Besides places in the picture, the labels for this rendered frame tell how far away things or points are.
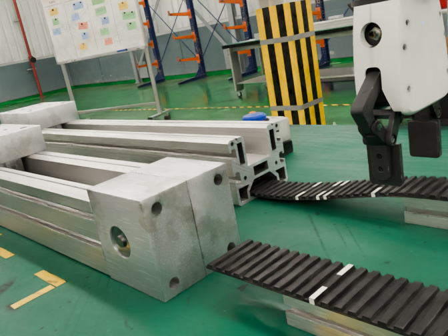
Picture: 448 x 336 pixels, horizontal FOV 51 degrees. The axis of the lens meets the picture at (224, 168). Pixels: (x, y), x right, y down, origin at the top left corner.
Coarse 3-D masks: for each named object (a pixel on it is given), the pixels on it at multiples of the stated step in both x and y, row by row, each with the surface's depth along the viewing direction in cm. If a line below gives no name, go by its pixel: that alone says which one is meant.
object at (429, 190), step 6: (426, 180) 47; (432, 180) 47; (438, 180) 46; (444, 180) 47; (420, 186) 46; (426, 186) 46; (432, 186) 45; (438, 186) 46; (414, 192) 45; (420, 192) 45; (426, 192) 44; (432, 192) 45; (420, 198) 44; (426, 198) 44
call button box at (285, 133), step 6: (264, 120) 77; (270, 120) 77; (276, 120) 76; (282, 120) 77; (288, 120) 78; (282, 126) 77; (288, 126) 78; (276, 132) 76; (282, 132) 77; (288, 132) 78; (282, 138) 77; (288, 138) 78; (288, 144) 78; (288, 150) 78; (282, 156) 77
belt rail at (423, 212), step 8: (408, 200) 46; (416, 200) 45; (424, 200) 45; (432, 200) 44; (408, 208) 47; (416, 208) 46; (424, 208) 45; (432, 208) 44; (440, 208) 44; (408, 216) 46; (416, 216) 46; (424, 216) 45; (432, 216) 45; (440, 216) 45; (416, 224) 46; (424, 224) 46; (432, 224) 45; (440, 224) 44
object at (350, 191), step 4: (364, 180) 54; (368, 180) 53; (356, 184) 53; (360, 184) 53; (364, 184) 52; (348, 188) 52; (352, 188) 52; (356, 188) 51; (360, 188) 51; (344, 192) 51; (348, 192) 51; (352, 192) 50; (340, 196) 51; (344, 196) 51; (348, 196) 50
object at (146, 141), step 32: (64, 128) 104; (96, 128) 94; (128, 128) 86; (160, 128) 79; (192, 128) 73; (224, 128) 67; (256, 128) 63; (128, 160) 75; (224, 160) 59; (256, 160) 62
